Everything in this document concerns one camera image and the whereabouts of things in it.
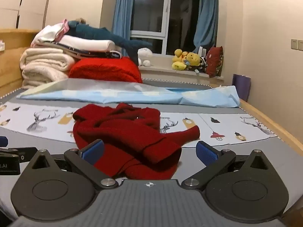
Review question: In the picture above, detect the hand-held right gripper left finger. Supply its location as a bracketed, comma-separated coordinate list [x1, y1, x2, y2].
[30, 139, 119, 190]

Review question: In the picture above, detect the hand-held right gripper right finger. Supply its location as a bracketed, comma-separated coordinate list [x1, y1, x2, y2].
[181, 140, 271, 190]

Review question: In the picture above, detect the dark red knit sweater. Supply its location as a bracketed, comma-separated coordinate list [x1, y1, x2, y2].
[72, 103, 201, 180]

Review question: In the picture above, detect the white printed bed sheet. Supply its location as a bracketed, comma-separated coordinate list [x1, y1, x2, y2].
[0, 100, 278, 147]

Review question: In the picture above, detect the light blue sheet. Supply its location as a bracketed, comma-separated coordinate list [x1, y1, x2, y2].
[16, 79, 241, 108]

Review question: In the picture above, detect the wooden headboard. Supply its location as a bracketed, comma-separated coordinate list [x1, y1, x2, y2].
[0, 28, 41, 98]

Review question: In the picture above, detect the purple bag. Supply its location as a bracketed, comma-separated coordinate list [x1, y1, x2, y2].
[232, 73, 251, 102]

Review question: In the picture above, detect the red folded blanket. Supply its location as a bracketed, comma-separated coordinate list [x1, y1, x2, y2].
[68, 57, 143, 84]

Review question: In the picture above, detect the cream folded blanket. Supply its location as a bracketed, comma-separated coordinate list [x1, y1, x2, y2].
[19, 47, 76, 89]

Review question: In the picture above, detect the black and white plush toy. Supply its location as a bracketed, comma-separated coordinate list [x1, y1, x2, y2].
[194, 57, 208, 73]

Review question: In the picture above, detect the red cushion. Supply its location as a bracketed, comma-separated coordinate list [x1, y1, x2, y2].
[205, 46, 224, 78]

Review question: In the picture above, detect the white window sill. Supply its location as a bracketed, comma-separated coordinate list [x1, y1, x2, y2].
[138, 65, 224, 86]

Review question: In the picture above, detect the yellow bear plush toy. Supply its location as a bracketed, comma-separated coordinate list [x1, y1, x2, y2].
[183, 51, 202, 68]

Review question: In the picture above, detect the white folded quilt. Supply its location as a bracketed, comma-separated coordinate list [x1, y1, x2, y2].
[58, 35, 116, 52]

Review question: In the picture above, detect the dark teal garment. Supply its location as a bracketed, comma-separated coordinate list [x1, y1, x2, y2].
[67, 20, 152, 64]

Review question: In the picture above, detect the pink and white cloth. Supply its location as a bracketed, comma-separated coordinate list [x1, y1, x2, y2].
[30, 19, 70, 48]

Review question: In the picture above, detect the blue curtain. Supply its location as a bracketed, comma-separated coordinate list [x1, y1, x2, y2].
[111, 0, 136, 53]
[193, 0, 219, 54]

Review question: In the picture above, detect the white wardrobe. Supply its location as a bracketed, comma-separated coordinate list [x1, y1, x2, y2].
[0, 0, 54, 30]

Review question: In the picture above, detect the window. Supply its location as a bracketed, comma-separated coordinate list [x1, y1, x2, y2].
[129, 0, 202, 55]

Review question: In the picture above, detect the wooden bed frame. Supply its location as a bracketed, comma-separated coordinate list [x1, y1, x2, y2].
[210, 82, 303, 152]

